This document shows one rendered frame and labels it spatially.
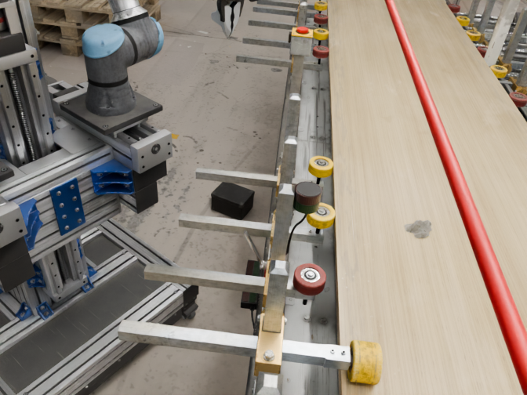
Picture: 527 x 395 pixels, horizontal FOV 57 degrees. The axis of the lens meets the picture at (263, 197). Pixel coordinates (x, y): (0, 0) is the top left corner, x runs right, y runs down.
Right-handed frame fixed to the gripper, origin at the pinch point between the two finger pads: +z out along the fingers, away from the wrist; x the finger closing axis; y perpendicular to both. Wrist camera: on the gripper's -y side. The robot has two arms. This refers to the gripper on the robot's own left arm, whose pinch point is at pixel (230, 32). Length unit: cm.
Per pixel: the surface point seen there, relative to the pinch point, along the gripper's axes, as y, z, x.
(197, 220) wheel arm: -8, 49, 21
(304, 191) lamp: -43, 18, 23
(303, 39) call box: -0.1, 10.9, -37.1
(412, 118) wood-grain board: -32, 42, -73
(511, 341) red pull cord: -86, -33, 83
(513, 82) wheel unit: -49, 47, -155
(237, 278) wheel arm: -33, 45, 33
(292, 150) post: -26.8, 23.0, 4.3
